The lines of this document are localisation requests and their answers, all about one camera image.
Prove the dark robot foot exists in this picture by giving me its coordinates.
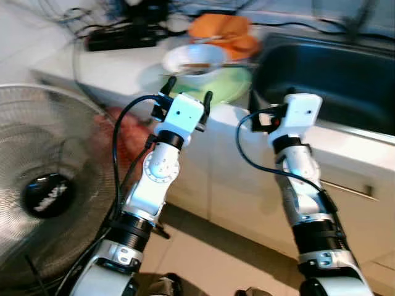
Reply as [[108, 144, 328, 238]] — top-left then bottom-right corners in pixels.
[[139, 273, 184, 296], [235, 286, 275, 296]]

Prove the long metal drawer handle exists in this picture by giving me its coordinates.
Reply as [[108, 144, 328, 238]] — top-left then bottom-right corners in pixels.
[[320, 179, 378, 201]]

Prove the green plate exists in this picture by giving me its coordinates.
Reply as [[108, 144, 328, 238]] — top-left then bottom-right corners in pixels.
[[167, 65, 254, 105]]

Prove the stainless steel sink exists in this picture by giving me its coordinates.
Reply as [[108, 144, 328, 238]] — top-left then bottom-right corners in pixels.
[[250, 32, 395, 146]]

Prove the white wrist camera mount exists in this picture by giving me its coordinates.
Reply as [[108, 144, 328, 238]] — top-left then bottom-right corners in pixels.
[[267, 92, 323, 146], [154, 92, 206, 138]]

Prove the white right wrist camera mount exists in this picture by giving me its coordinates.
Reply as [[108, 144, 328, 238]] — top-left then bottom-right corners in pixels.
[[267, 92, 323, 146]]

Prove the black power strip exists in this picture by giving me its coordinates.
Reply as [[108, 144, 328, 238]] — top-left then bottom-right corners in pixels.
[[86, 28, 158, 52]]

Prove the orange plate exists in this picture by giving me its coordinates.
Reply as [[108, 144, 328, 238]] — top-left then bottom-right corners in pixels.
[[204, 34, 260, 60]]

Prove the white ribbed bowl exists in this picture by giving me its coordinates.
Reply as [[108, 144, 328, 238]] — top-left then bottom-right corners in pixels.
[[162, 43, 228, 84]]

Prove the dark robot left foot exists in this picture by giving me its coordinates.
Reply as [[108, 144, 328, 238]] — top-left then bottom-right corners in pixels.
[[139, 273, 184, 296]]

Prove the dark robot right foot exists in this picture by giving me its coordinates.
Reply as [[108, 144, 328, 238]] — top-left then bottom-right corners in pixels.
[[235, 286, 275, 296]]

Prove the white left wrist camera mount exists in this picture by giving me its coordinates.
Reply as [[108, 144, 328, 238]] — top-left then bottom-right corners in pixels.
[[154, 92, 206, 138]]

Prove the white sink cabinet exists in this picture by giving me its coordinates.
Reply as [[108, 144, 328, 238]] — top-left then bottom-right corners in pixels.
[[31, 62, 395, 294]]

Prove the black power adapter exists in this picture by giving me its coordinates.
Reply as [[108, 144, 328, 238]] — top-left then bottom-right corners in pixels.
[[120, 0, 170, 25]]

